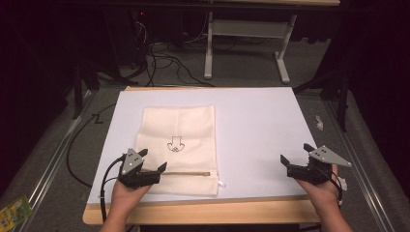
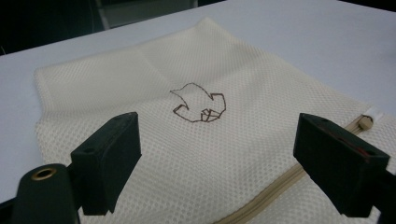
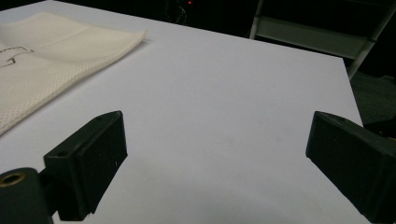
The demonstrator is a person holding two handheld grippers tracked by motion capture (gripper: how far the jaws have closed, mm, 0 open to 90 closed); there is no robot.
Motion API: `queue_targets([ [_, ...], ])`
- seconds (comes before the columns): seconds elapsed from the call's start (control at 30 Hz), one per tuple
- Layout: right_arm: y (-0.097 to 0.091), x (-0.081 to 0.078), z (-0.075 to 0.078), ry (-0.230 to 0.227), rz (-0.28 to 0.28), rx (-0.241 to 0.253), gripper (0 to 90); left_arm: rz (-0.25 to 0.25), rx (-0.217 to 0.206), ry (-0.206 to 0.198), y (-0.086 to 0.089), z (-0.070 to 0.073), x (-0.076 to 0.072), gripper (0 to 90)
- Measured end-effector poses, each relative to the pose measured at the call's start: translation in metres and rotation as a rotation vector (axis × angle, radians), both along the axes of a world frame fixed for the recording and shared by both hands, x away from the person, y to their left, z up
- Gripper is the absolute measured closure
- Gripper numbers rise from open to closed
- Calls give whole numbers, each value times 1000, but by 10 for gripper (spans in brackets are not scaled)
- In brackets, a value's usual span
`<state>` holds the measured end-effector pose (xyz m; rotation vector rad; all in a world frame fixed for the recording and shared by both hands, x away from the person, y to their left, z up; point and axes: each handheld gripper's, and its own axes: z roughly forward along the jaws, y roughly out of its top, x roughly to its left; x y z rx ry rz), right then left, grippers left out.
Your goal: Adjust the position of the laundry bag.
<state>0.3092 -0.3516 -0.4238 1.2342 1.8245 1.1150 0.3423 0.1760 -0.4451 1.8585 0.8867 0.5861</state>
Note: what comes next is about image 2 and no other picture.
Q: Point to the cream mesh laundry bag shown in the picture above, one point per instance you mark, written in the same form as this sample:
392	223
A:
199	146

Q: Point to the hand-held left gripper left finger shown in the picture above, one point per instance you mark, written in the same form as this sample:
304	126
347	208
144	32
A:
104	161

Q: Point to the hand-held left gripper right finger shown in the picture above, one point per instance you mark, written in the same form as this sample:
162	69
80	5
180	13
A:
339	161

